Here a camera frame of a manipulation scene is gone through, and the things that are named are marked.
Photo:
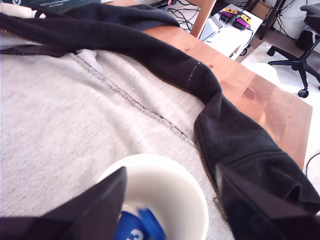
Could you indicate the blue coffee capsule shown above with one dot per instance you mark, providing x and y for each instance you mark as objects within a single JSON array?
[{"x": 130, "y": 225}]

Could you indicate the green cartoon print mug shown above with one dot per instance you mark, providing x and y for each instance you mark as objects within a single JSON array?
[{"x": 170, "y": 190}]

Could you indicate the black hoodie with grey lining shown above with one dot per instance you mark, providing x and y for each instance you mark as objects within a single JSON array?
[{"x": 62, "y": 112}]

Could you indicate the black office chair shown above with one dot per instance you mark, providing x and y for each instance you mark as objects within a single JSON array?
[{"x": 300, "y": 61}]

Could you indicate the black round bin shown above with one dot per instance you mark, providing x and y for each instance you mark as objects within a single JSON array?
[{"x": 307, "y": 38}]

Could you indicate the purple game controller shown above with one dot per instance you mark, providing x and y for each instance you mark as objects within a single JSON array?
[
  {"x": 241, "y": 23},
  {"x": 226, "y": 14}
]

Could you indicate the black desk leg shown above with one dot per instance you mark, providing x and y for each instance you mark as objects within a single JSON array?
[{"x": 268, "y": 22}]

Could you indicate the yellow game controller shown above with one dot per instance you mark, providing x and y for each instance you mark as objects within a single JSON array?
[{"x": 245, "y": 18}]

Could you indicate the wooden chair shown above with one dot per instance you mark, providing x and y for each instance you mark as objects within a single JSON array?
[{"x": 203, "y": 17}]

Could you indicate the orange game controller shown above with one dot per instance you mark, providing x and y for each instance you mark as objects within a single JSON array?
[{"x": 230, "y": 10}]

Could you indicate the cardboard box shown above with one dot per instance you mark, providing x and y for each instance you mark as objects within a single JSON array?
[{"x": 261, "y": 7}]

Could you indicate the dark green book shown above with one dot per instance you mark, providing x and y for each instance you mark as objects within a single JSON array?
[{"x": 50, "y": 3}]

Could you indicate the white plastic object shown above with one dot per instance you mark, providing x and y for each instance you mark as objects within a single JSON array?
[{"x": 15, "y": 11}]

